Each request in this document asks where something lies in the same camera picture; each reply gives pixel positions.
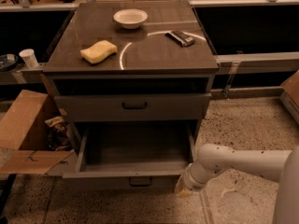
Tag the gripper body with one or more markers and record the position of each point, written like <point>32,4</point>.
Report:
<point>189,182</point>

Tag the grey drawer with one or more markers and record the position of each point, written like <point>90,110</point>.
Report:
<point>133,107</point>
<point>132,155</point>

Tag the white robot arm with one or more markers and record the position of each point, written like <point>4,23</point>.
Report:
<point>280,166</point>

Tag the grey top drawer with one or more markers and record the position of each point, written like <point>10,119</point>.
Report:
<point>133,107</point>

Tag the grey drawer cabinet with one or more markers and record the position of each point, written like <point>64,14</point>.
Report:
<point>147,61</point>

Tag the crumpled snack bag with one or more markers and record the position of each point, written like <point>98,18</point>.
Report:
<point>57,138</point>

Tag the cardboard box at right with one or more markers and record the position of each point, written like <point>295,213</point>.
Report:
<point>290,95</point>

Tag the yellow sponge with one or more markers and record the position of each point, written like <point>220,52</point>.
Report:
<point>98,51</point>

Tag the brown cardboard box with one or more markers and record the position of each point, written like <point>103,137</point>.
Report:
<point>23,130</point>

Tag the white bowl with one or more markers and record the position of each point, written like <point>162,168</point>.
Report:
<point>130,18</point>

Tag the white paper cup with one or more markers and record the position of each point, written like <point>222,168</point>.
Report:
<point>28,55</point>

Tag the metal shelf rail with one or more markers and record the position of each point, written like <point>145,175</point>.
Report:
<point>258,63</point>

